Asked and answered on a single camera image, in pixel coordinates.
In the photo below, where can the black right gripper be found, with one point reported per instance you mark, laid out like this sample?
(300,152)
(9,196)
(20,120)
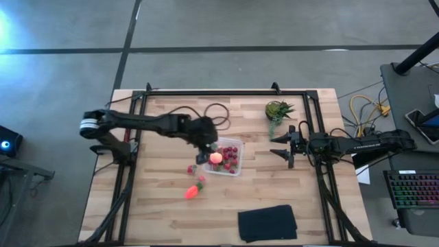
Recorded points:
(298,144)

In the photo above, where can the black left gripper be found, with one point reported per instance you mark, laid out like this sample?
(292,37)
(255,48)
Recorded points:
(202,132)

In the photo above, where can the pink orange toy peach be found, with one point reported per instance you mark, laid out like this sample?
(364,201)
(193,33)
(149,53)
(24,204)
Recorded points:
(216,158)

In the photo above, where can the large red toy strawberry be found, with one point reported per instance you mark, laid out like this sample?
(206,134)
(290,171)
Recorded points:
(215,168)

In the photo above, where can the small red toy strawberry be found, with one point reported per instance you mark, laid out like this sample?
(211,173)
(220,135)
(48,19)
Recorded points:
(235,161)

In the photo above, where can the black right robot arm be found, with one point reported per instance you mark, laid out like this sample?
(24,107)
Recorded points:
(370,144)

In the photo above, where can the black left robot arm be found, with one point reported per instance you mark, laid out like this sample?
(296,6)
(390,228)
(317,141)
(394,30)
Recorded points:
(144,123)

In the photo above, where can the clear plastic tupperware container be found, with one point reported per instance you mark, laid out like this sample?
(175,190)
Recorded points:
(239,142)

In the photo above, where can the pink toy raspberry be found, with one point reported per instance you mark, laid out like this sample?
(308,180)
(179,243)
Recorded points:
(201,178)

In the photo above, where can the small red toy berry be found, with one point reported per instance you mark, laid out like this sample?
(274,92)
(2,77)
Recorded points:
(230,155)
(226,150)
(235,150)
(232,171)

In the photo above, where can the orange toy carrot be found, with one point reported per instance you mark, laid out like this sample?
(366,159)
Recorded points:
(191,193)

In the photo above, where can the potted green succulent plant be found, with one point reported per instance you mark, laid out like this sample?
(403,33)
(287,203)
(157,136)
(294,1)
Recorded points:
(276,109)

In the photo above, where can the dark blue folded cloth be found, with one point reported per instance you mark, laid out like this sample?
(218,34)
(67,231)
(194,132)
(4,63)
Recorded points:
(267,223)

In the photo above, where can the white paper sheet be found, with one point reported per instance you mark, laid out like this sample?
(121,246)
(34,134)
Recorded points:
(364,176)

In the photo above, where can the grey side desk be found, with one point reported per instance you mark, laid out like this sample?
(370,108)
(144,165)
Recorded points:
(404,92)

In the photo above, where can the backlit black keyboard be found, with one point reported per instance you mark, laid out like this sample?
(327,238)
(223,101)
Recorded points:
(411,188)

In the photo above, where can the black tablet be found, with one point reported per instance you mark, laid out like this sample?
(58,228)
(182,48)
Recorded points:
(420,125)

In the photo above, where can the grey flat device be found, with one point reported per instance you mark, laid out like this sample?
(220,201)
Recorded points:
(420,223)

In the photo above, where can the black pole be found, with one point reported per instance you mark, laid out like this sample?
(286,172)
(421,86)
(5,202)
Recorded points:
(416,55)

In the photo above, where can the black floor stand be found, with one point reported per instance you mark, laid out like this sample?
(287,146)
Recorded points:
(31,171)

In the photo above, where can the black box with blue light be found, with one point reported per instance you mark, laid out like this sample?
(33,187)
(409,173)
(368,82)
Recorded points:
(8,140)

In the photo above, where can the black metal table frame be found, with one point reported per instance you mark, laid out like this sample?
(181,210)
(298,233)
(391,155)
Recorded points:
(240,92)

